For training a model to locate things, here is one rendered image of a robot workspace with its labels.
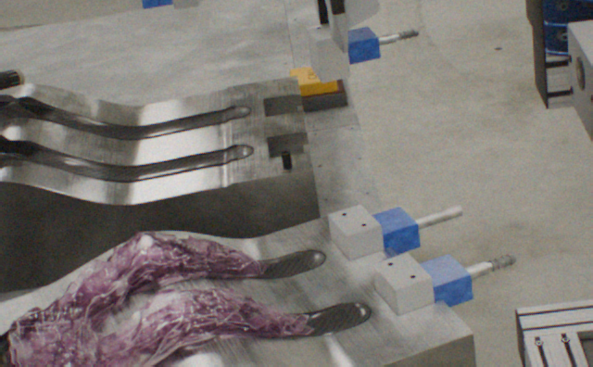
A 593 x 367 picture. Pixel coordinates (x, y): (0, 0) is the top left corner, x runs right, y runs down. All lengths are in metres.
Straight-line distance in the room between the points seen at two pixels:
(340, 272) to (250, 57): 0.73
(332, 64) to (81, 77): 0.57
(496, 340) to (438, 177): 0.73
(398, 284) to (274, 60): 0.79
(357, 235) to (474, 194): 1.87
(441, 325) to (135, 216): 0.38
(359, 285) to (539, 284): 1.55
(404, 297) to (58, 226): 0.41
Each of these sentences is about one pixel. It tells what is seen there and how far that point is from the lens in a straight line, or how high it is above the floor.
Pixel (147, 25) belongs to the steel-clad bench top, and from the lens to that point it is 2.03.
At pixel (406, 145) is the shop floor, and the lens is 3.27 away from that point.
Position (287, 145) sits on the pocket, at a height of 0.88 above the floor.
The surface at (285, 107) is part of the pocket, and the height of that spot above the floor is 0.87.
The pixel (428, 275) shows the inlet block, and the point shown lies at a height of 0.88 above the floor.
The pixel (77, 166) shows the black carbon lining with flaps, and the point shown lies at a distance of 1.33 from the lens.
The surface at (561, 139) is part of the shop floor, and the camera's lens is 3.23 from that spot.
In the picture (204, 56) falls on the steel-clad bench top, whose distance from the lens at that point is 1.84.
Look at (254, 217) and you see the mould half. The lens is 1.27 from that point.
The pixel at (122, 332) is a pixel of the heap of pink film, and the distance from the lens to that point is 1.02.
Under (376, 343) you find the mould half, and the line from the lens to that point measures 1.03.
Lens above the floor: 1.46
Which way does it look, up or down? 27 degrees down
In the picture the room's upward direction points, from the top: 9 degrees counter-clockwise
